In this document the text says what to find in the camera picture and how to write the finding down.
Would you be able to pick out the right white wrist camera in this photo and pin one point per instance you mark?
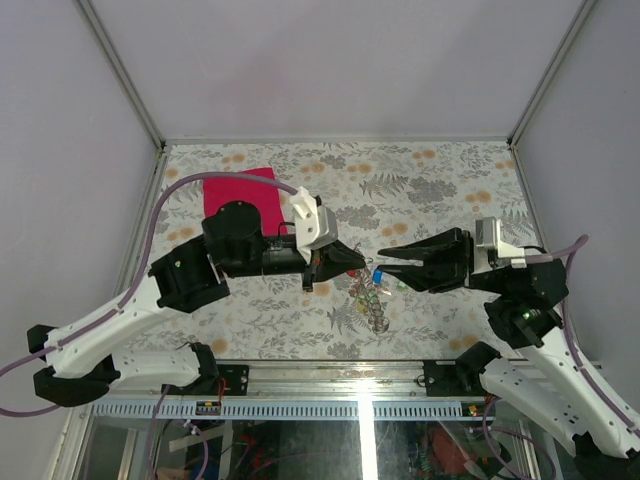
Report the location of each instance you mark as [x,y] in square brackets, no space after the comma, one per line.
[491,252]

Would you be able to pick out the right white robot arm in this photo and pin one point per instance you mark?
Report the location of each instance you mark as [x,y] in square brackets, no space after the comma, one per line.
[581,411]

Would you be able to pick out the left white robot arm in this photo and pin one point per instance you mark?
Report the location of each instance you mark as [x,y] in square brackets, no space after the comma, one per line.
[89,359]

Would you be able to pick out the floral table mat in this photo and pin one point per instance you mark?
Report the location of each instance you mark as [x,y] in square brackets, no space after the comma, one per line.
[383,195]

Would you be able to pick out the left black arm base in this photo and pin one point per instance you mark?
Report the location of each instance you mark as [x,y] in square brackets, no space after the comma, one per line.
[226,380]

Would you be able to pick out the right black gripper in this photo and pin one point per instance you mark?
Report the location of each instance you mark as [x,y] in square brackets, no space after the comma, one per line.
[449,246]

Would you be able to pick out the red cloth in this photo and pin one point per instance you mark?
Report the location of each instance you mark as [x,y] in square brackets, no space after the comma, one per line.
[245,195]

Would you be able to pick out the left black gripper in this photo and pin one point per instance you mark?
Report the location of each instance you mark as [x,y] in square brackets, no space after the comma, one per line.
[330,261]

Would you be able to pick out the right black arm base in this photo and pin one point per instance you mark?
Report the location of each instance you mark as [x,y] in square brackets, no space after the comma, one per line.
[450,377]

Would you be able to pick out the aluminium front rail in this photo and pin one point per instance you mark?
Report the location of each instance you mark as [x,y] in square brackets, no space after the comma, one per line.
[309,390]

